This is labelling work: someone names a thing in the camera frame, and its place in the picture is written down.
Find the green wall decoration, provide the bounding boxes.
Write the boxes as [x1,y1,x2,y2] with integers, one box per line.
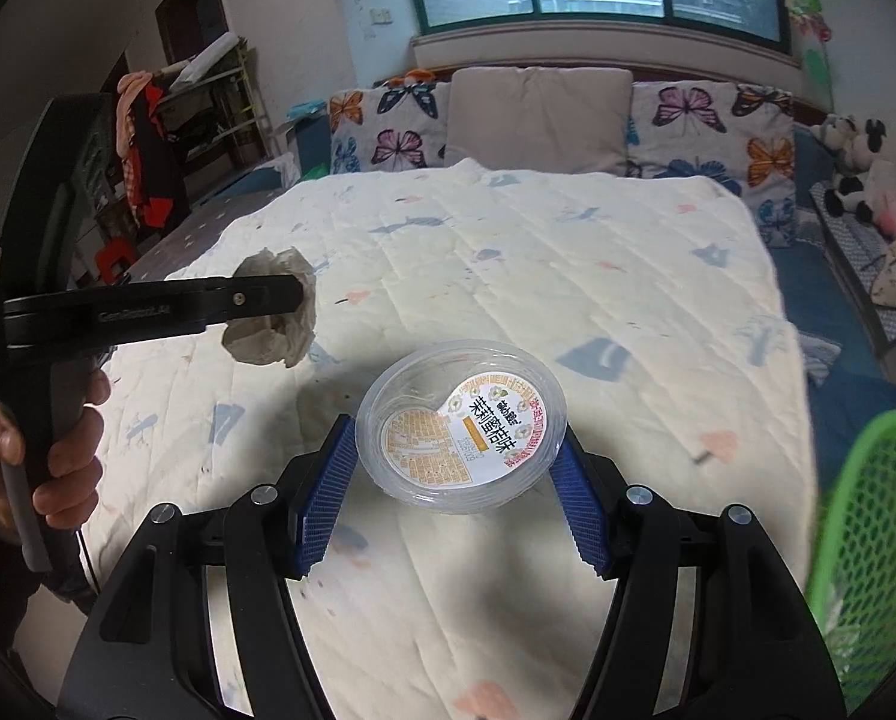
[785,0,833,113]

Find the small butterfly pillow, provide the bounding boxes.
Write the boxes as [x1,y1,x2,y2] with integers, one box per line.
[328,81,453,175]

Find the round clear plastic container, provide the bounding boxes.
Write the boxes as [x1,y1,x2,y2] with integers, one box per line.
[356,341,569,515]

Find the black white plush toy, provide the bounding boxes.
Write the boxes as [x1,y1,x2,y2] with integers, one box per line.
[811,114,889,167]
[823,165,878,222]

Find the grey tissue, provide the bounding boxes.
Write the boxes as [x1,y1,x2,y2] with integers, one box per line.
[223,246,318,370]

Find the green mesh basket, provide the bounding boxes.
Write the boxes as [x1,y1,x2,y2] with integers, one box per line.
[806,409,896,698]

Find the large butterfly pillow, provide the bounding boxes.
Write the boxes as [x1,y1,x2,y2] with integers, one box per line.
[628,81,798,245]

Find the red plastic stool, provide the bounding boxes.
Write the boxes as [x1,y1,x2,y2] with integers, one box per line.
[95,240,136,280]

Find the orange black hanging clothes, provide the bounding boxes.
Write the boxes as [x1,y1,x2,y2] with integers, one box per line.
[114,71,190,230]

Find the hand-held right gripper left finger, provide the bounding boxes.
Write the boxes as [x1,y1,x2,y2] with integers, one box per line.
[58,414,359,720]

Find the metal shelf rack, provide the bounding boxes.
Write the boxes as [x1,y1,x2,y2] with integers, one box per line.
[159,34,258,173]

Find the beige pillow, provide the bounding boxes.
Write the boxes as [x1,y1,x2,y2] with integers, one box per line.
[444,66,635,175]

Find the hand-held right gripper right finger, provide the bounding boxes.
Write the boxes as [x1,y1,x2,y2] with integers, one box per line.
[548,426,846,720]

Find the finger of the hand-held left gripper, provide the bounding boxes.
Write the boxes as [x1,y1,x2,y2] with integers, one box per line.
[2,274,304,350]

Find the person's left hand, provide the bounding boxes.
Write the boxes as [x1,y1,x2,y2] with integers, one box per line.
[0,367,112,541]

